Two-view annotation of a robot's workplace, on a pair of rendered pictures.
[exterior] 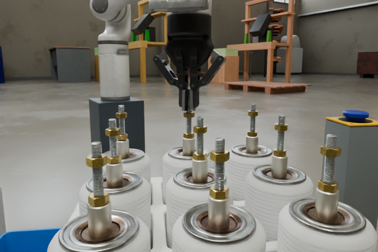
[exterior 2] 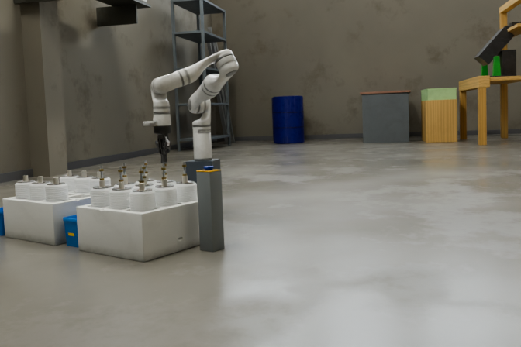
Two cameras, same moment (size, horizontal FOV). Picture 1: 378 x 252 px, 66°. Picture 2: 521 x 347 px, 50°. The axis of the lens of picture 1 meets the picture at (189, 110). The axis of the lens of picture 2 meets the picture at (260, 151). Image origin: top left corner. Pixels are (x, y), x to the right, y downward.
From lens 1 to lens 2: 215 cm
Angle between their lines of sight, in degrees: 44
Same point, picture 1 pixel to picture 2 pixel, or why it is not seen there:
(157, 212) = not seen: hidden behind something
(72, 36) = (401, 73)
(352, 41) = not seen: outside the picture
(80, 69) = (395, 123)
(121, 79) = (200, 147)
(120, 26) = (205, 115)
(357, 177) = (201, 194)
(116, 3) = (194, 104)
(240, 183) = not seen: hidden behind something
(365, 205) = (205, 207)
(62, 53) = (369, 101)
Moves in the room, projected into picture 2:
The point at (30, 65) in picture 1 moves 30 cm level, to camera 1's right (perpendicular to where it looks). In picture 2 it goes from (342, 118) to (356, 118)
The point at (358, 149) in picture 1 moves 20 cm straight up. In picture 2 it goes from (200, 181) to (198, 130)
